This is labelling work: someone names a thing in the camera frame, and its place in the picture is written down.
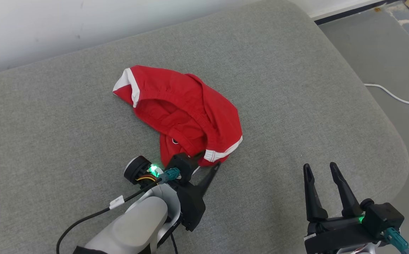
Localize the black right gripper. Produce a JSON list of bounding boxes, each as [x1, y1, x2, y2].
[[303, 162, 381, 254]]

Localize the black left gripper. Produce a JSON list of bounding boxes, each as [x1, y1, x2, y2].
[[176, 151, 221, 232]]

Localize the red shorts with white trim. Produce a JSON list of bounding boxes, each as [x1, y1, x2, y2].
[[113, 65, 243, 168]]

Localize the black white baseboard strip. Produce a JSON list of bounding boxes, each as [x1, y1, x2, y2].
[[309, 0, 408, 26]]

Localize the teal left camera connector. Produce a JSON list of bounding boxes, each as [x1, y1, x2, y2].
[[163, 168, 181, 182]]

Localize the teal camera connector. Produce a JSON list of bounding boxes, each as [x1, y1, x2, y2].
[[163, 168, 181, 182], [385, 228, 409, 254]]

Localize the teal right camera connector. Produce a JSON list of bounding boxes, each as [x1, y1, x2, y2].
[[385, 228, 409, 254]]

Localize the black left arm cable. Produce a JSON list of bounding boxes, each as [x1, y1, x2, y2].
[[56, 178, 163, 254]]

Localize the white floor cable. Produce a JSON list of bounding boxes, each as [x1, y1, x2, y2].
[[363, 83, 409, 115]]

